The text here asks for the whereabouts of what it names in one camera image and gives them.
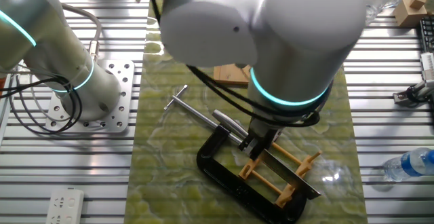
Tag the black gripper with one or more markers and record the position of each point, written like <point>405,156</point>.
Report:
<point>266,139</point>

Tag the steel cleaver knife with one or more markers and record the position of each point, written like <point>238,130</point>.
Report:
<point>230,122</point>

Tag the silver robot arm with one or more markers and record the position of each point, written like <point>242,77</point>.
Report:
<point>298,30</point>

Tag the wooden knife rack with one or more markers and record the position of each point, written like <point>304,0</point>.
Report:
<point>249,169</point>

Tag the black C-clamp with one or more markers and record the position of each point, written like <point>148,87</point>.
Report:
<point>217,169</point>

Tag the bamboo cutting board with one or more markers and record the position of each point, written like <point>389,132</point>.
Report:
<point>230,74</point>

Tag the green marble pattern mat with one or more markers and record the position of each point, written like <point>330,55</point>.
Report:
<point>176,190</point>

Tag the aluminium robot mounting plate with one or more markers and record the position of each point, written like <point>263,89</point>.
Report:
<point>123,81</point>

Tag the clear water bottle blue label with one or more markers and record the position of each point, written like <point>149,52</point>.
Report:
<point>410,163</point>

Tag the grey handheld tool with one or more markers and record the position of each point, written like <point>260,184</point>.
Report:
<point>428,66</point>

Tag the white power strip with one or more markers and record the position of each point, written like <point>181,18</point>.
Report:
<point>64,207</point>

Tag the black keyboard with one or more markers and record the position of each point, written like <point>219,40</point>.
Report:
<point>428,34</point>

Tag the small wooden block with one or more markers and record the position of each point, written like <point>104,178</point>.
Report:
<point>417,0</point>

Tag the small camera on bracket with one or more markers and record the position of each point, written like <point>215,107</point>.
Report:
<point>417,93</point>

